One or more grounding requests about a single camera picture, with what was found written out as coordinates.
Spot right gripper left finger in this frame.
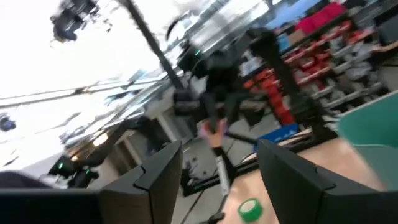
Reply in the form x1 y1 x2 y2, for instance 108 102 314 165
99 140 183 224

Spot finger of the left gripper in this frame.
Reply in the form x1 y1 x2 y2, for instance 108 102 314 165
205 93 220 133
225 96 242 125

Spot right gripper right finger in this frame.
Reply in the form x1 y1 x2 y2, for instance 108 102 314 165
257 139 368 224

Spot green tape roll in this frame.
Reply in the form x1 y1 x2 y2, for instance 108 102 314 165
238 198 264 223

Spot blue box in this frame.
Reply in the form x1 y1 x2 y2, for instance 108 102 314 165
253 123 300 152

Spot silver aluminium bar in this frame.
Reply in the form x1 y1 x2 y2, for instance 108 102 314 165
216 155 231 196

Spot blue sign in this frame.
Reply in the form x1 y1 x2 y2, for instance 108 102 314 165
276 32 290 52

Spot black background robot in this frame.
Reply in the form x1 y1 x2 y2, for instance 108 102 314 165
48 155 100 189

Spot teal plastic bin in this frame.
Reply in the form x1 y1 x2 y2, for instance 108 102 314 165
337 91 398 191

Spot red plastic storage bin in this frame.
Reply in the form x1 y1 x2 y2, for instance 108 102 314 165
310 11 327 30
295 17 315 35
323 2 346 22

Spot parts shelf with small bins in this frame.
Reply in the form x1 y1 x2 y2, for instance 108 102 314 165
239 0 398 125

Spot black aluminium frame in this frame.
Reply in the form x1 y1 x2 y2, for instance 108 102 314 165
123 0 315 224

